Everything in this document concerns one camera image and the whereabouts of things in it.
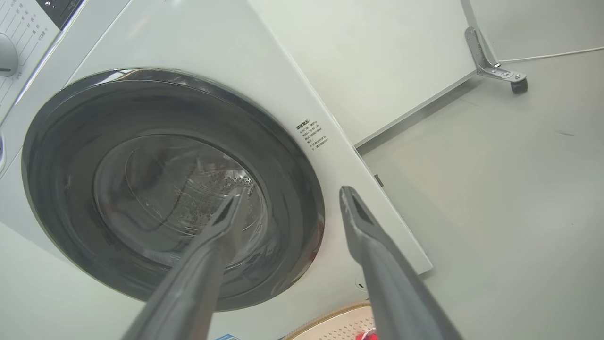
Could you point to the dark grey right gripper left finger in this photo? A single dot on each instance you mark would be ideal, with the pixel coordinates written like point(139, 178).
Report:
point(188, 293)

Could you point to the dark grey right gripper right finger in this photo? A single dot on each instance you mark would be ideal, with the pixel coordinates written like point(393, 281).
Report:
point(387, 283)

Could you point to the cream perforated laundry basket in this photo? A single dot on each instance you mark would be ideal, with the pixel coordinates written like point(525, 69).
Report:
point(330, 326)

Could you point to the round drain filter cover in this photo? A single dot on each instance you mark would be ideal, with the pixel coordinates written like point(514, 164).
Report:
point(360, 284)

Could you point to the red and white garment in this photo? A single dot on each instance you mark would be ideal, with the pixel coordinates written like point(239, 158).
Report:
point(365, 335)

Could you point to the blue energy label sticker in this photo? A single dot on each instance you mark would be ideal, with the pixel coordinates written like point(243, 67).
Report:
point(226, 337)

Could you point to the dark round washer door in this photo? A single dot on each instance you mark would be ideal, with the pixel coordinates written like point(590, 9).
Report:
point(61, 189)

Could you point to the small printed warning label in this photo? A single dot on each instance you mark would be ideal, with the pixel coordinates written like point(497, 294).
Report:
point(311, 137)

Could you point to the white partition panel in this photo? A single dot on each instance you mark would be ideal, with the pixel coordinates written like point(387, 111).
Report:
point(377, 56)

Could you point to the black caster wheel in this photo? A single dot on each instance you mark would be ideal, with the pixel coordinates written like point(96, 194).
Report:
point(519, 86)

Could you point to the white front-load washing machine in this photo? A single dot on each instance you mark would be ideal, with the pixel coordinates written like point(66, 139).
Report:
point(212, 42)

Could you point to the silver washer control knob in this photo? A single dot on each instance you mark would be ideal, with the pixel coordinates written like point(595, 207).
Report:
point(5, 54)

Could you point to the black washer display panel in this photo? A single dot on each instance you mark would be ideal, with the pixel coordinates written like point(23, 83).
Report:
point(61, 12)

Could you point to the silver caster leg bracket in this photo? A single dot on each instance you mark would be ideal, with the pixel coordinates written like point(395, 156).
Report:
point(490, 71)

